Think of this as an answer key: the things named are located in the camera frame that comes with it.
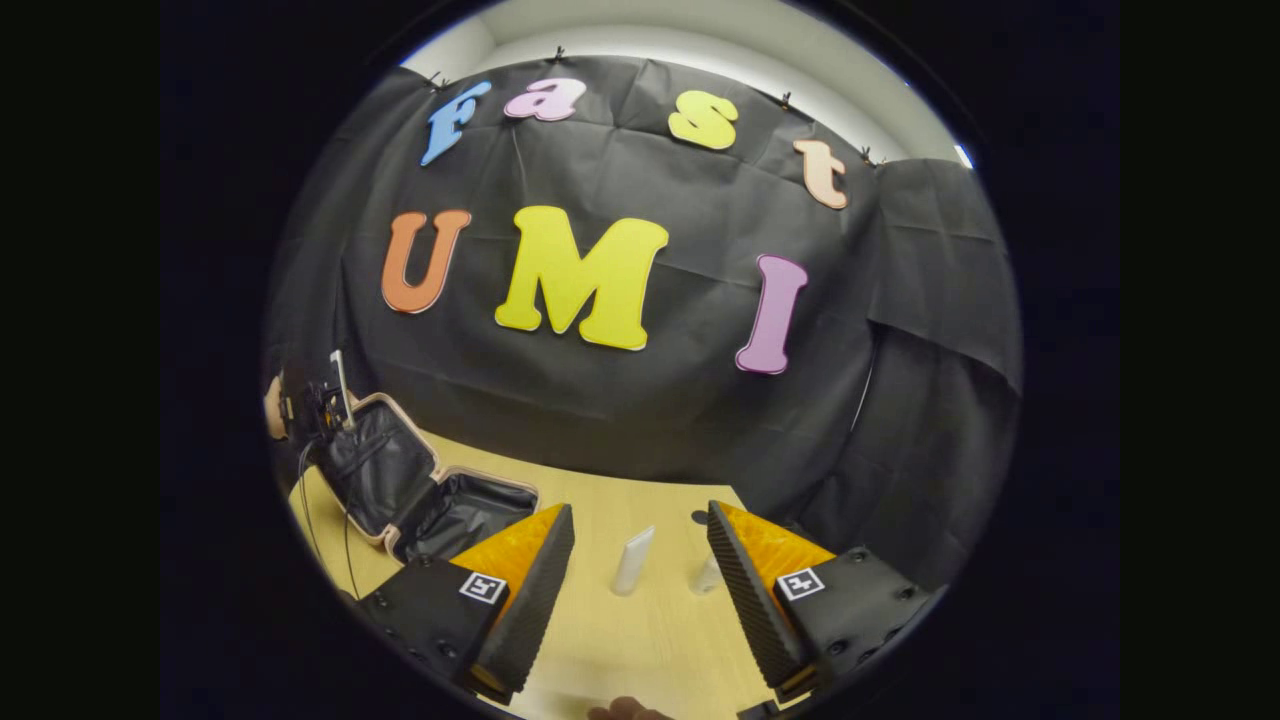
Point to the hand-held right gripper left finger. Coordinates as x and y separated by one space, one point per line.
530 610

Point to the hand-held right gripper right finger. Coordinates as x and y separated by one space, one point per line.
760 610

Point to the clear spray bottle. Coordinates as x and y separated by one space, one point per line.
708 575

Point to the pink suitcase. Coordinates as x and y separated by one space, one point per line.
375 470

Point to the white skin care tube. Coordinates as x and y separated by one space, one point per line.
633 560

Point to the black backdrop cloth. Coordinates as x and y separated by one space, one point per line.
650 420

